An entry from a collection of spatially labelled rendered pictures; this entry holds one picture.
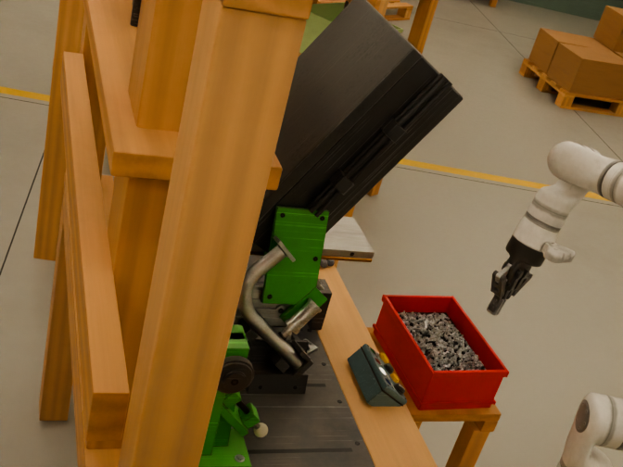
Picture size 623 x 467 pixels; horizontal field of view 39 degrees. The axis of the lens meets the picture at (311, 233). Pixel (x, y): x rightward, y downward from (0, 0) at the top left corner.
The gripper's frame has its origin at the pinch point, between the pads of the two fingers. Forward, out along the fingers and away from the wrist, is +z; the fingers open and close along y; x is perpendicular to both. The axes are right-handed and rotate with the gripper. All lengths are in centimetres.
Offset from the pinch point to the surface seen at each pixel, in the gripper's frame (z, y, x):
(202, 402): 7, 77, 2
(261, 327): 26.6, 20.7, -33.7
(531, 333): 80, -227, -68
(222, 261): -13, 83, 1
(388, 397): 32.8, -3.4, -12.3
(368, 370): 31.3, -4.2, -20.2
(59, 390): 114, -12, -119
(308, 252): 10.3, 12.8, -36.6
